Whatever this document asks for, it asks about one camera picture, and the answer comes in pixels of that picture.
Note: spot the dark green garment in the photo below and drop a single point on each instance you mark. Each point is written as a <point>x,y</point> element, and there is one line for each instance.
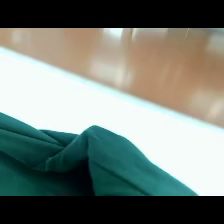
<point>126,166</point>

